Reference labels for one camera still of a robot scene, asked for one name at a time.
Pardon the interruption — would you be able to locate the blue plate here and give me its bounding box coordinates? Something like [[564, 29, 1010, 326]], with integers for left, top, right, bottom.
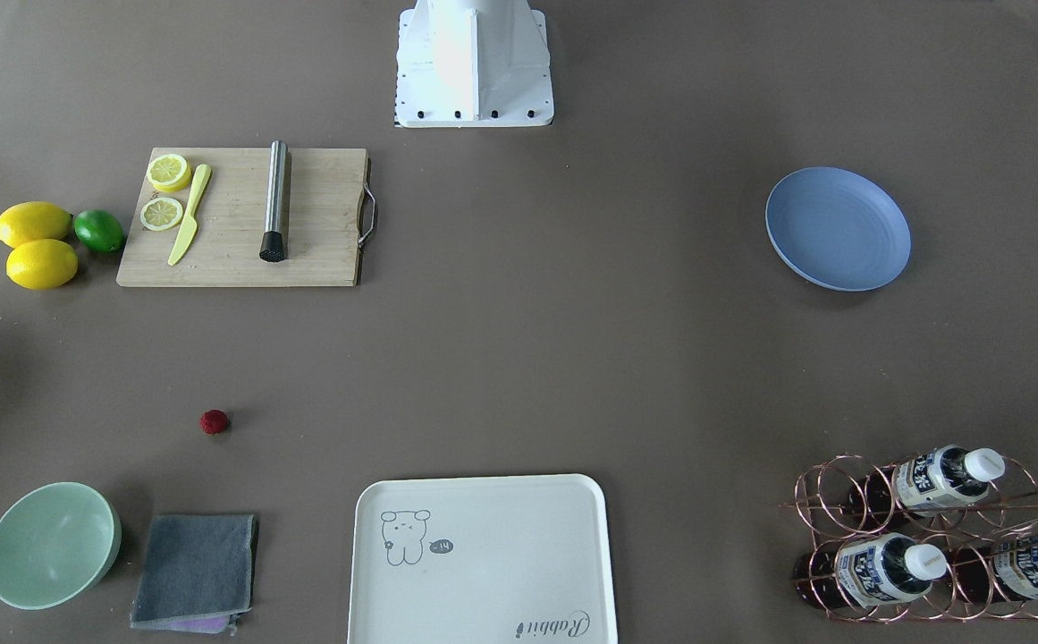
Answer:
[[764, 166, 912, 292]]

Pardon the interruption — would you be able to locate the red strawberry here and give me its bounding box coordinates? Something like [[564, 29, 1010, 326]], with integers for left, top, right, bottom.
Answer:
[[198, 409, 230, 436]]

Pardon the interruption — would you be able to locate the dark drink bottle top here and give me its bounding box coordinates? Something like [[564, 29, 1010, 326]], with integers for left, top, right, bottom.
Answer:
[[844, 445, 1008, 528]]

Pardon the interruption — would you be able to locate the dark drink bottle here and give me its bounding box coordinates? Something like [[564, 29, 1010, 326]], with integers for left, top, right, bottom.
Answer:
[[949, 534, 1038, 603], [844, 445, 1008, 528], [791, 531, 949, 611]]

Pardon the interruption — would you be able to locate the cream serving tray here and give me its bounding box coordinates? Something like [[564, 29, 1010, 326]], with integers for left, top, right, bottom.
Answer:
[[347, 473, 620, 643]]

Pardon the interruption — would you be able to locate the wooden cutting board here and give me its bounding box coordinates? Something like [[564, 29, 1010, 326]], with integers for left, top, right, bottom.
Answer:
[[115, 147, 372, 288]]

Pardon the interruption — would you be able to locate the steel muddler black tip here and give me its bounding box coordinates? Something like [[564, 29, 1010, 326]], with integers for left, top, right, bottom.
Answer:
[[258, 140, 290, 262]]

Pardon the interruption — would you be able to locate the yellow plastic knife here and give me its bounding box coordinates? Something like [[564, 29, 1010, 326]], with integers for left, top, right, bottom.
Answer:
[[167, 164, 212, 266]]

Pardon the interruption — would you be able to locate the lemon half slice upper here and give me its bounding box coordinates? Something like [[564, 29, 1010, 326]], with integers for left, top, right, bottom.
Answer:
[[146, 152, 192, 194]]

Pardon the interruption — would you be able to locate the lemon half slice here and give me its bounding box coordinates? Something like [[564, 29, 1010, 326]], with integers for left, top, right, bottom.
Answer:
[[146, 152, 192, 194], [139, 196, 184, 232]]

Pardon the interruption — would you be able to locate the lemon half slice lower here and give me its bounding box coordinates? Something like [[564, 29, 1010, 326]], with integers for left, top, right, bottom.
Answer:
[[139, 196, 184, 232]]

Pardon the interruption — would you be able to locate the grey folded cloth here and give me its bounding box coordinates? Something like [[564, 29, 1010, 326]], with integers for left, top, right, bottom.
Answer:
[[129, 513, 257, 635]]

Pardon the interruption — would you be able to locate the green lime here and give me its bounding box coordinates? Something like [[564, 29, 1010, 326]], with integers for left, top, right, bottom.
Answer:
[[72, 209, 126, 253]]

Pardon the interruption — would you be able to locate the whole lemon lower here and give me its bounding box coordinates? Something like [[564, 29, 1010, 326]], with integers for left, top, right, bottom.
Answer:
[[6, 238, 79, 290]]

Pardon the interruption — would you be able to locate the whole lemon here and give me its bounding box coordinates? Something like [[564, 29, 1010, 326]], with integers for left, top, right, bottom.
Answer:
[[6, 238, 79, 290], [0, 200, 72, 249]]

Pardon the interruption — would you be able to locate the whole lemon upper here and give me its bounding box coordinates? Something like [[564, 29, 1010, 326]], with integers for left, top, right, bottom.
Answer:
[[0, 200, 72, 249]]

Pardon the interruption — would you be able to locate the mint green bowl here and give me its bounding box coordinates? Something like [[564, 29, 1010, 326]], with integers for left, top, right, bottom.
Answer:
[[0, 481, 122, 610]]

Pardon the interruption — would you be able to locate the copper wire bottle rack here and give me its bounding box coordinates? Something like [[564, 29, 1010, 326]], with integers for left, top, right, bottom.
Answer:
[[781, 453, 1038, 624]]

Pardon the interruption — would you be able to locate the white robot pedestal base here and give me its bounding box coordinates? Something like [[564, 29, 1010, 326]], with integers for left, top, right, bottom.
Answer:
[[393, 1, 555, 128]]

